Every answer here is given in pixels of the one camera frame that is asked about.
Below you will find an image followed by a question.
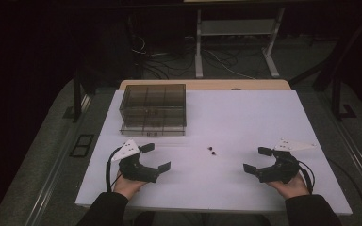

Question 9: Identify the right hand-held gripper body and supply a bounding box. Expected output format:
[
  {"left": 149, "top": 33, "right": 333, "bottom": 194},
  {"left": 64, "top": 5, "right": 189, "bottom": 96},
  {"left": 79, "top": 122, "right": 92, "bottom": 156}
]
[{"left": 255, "top": 137, "right": 317, "bottom": 185}]

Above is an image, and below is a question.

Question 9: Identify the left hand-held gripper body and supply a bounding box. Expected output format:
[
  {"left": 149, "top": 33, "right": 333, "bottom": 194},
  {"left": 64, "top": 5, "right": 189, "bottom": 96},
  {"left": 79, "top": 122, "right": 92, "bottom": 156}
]
[{"left": 110, "top": 139, "right": 160, "bottom": 184}]

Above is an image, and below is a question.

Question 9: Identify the smoky clear drawer box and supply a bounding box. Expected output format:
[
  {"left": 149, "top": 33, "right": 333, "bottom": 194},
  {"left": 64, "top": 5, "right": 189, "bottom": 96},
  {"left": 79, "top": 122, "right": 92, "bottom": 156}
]
[{"left": 119, "top": 83, "right": 188, "bottom": 137}]

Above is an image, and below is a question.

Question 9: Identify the person's left hand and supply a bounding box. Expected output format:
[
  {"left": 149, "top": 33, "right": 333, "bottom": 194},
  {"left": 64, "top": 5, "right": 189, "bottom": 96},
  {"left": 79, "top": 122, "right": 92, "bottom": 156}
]
[{"left": 113, "top": 170, "right": 149, "bottom": 201}]

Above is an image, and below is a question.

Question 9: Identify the person's right hand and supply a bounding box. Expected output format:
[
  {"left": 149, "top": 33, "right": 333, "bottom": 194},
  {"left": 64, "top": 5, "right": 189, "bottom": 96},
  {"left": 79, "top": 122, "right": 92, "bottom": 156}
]
[{"left": 267, "top": 173, "right": 310, "bottom": 201}]

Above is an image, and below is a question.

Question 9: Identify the black floor socket plate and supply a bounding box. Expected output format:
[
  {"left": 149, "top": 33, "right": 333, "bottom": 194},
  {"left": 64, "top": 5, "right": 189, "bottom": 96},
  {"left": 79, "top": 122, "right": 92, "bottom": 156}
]
[{"left": 69, "top": 134, "right": 95, "bottom": 158}]

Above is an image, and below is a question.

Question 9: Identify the black metal stand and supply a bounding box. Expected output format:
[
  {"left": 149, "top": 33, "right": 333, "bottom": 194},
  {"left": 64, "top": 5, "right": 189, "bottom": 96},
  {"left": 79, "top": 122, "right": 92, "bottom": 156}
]
[
  {"left": 63, "top": 70, "right": 92, "bottom": 123},
  {"left": 288, "top": 8, "right": 362, "bottom": 121}
]

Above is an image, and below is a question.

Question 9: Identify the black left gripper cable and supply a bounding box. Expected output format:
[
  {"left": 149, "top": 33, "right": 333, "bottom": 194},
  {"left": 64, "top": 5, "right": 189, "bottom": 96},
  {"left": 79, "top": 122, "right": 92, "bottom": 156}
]
[{"left": 106, "top": 146, "right": 123, "bottom": 193}]

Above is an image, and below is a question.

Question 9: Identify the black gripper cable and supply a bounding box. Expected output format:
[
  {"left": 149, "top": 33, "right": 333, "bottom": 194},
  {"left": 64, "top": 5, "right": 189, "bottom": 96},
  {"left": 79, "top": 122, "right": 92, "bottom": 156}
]
[
  {"left": 106, "top": 146, "right": 123, "bottom": 193},
  {"left": 297, "top": 160, "right": 316, "bottom": 195}
]

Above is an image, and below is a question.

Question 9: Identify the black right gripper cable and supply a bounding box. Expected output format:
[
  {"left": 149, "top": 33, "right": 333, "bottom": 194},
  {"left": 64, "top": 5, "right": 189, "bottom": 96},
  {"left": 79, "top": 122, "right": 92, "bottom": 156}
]
[{"left": 297, "top": 160, "right": 316, "bottom": 195}]

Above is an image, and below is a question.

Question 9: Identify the metal floor rail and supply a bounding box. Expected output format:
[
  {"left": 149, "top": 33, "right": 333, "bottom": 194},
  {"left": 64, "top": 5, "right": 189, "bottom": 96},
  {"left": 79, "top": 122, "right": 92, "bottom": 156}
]
[
  {"left": 320, "top": 93, "right": 362, "bottom": 202},
  {"left": 25, "top": 93, "right": 92, "bottom": 226}
]

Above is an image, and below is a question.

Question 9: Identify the black floor cable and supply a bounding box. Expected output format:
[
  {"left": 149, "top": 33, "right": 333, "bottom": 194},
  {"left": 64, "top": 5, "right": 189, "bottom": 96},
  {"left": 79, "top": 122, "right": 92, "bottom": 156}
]
[{"left": 326, "top": 158, "right": 362, "bottom": 226}]

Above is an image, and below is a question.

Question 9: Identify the tangle of floor cables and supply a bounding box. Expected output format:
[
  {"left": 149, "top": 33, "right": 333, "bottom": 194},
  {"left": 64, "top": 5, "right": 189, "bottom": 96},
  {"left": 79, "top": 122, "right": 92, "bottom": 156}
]
[{"left": 131, "top": 34, "right": 256, "bottom": 80}]

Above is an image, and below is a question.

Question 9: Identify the white metal desk frame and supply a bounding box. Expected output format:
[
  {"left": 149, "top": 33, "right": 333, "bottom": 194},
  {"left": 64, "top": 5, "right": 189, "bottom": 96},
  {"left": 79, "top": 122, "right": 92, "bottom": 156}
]
[{"left": 194, "top": 8, "right": 286, "bottom": 79}]

